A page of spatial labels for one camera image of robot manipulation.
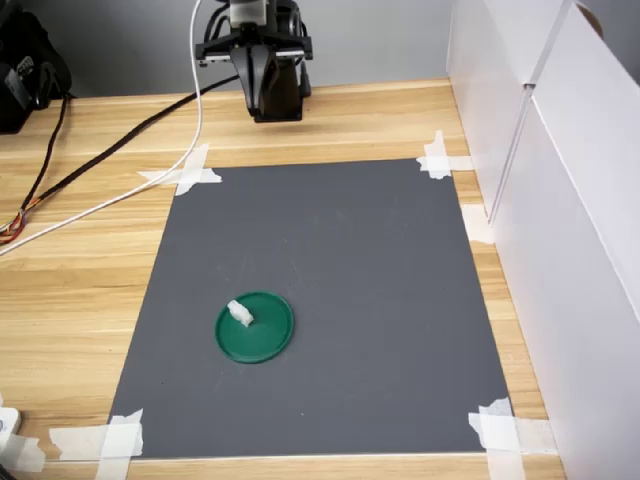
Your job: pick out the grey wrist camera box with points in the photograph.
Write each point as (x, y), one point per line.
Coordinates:
(247, 12)

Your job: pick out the white partition panel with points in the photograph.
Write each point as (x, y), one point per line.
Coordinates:
(490, 75)
(575, 250)

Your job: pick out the black bag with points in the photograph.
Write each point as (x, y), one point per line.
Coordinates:
(25, 65)

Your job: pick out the dark grey mat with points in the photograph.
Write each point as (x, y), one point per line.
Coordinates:
(325, 225)

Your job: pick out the small white plastic terminal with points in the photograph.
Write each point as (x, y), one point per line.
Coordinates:
(240, 314)

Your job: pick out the round green lid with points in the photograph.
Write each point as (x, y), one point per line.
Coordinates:
(260, 342)

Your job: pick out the small white bracket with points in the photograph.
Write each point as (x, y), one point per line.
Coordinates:
(7, 425)

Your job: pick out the white tape strip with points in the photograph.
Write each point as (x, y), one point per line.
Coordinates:
(537, 435)
(75, 442)
(475, 225)
(115, 467)
(27, 455)
(502, 465)
(457, 163)
(196, 160)
(210, 176)
(437, 145)

